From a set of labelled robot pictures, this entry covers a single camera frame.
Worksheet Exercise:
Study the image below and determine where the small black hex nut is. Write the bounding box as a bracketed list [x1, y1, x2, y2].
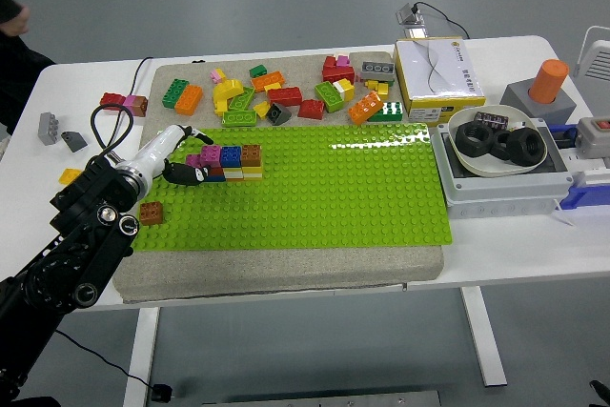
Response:
[489, 130, 514, 162]

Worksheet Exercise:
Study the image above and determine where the grey-brown mat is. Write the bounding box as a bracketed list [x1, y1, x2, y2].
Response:
[112, 51, 445, 304]

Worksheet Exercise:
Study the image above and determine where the dark purple component strip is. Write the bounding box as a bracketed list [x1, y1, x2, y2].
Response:
[474, 110, 511, 131]

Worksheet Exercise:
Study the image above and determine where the brown brick in stack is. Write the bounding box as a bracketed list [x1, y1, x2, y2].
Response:
[240, 143, 263, 168]

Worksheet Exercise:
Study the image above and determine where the light grey brick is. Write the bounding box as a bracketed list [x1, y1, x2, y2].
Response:
[37, 112, 60, 147]

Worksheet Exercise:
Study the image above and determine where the grey junction box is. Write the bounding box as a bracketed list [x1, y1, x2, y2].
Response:
[430, 118, 575, 221]

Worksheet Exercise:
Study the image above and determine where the yellow curved brick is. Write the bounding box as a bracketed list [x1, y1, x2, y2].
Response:
[212, 78, 245, 117]

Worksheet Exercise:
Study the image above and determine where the blue clamp part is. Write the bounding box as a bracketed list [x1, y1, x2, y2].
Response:
[547, 123, 580, 149]

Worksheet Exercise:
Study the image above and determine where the brown square brick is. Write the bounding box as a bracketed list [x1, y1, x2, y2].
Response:
[138, 200, 165, 227]

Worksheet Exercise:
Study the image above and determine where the grey long brick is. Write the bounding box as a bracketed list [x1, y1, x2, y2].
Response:
[359, 60, 397, 84]

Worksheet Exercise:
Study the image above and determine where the white zip tie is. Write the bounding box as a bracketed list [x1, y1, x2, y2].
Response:
[547, 199, 577, 229]

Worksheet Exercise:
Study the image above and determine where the person's hand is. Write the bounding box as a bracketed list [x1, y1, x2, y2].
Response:
[0, 5, 31, 38]

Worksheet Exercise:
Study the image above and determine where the white and yellow brick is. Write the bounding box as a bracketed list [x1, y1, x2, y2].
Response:
[332, 77, 356, 103]

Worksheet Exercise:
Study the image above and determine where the black device cable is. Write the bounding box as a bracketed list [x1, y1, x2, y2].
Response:
[412, 0, 472, 40]

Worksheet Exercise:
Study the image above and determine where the blue block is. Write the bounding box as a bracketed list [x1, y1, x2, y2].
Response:
[559, 182, 610, 211]

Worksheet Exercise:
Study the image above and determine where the blue square brick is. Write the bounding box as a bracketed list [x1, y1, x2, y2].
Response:
[219, 145, 243, 169]

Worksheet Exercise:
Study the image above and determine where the dark grey slope brick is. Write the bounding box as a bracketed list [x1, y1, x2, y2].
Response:
[60, 130, 90, 153]

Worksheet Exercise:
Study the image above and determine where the orange cylinder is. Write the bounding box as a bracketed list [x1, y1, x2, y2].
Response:
[528, 58, 571, 105]

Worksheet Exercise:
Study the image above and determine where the grey box with red button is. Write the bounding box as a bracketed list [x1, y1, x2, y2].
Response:
[574, 115, 610, 160]

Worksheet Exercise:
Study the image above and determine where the white slotted plastic frame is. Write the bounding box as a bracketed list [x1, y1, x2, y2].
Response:
[571, 25, 610, 93]

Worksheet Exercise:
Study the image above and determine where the red brick in row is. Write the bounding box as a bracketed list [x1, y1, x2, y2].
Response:
[99, 92, 127, 112]

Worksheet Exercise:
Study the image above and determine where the white table leg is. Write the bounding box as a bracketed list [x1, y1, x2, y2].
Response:
[459, 285, 509, 388]
[122, 306, 161, 407]

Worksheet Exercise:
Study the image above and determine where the big black hex nut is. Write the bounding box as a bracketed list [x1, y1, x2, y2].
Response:
[505, 127, 548, 173]
[455, 121, 496, 159]

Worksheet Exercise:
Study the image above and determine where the black shoe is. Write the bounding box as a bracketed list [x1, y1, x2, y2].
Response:
[588, 379, 610, 406]

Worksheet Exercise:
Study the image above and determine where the green toy baseplate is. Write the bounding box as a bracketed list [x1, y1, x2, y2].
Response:
[131, 121, 454, 252]

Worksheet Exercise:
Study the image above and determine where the red long brick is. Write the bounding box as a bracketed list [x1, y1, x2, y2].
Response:
[267, 86, 304, 108]

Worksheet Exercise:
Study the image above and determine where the white and yellow cardboard box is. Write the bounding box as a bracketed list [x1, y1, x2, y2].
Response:
[393, 36, 488, 125]

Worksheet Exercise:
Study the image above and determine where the green and white brick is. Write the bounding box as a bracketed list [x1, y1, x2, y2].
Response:
[367, 101, 405, 123]

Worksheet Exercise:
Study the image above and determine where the small clear plastic device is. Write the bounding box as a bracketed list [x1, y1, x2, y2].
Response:
[395, 2, 428, 40]

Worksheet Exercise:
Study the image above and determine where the long thin black cable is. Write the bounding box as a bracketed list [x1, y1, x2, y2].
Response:
[54, 56, 157, 390]

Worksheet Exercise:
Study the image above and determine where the grey block holder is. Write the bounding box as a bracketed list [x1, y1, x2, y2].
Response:
[498, 78, 580, 126]

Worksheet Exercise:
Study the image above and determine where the red square brick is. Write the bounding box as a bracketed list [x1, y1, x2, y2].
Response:
[297, 98, 326, 121]

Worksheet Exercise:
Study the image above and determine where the lime long brick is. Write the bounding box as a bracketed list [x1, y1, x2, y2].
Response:
[221, 110, 258, 129]
[227, 86, 257, 112]
[314, 81, 346, 114]

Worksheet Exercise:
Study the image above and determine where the white rail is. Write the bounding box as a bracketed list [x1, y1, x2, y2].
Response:
[559, 149, 610, 189]

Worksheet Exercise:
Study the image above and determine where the dark green long brick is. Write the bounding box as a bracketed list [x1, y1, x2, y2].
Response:
[161, 78, 191, 110]

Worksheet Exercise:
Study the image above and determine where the big red brick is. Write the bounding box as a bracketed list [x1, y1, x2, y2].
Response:
[321, 55, 356, 86]

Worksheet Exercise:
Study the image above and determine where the white bowl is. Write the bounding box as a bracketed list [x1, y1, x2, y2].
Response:
[447, 104, 549, 178]

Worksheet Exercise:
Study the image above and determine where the black slope brick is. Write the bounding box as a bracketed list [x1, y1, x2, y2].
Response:
[265, 102, 293, 127]

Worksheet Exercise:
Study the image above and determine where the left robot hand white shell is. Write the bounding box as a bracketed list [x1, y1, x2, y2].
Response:
[121, 123, 214, 187]

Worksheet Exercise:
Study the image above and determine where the orange long brick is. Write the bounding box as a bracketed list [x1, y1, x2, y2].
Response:
[250, 71, 287, 93]
[347, 91, 385, 126]
[173, 84, 205, 117]

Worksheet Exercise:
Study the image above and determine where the person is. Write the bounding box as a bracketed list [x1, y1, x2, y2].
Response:
[0, 34, 57, 136]

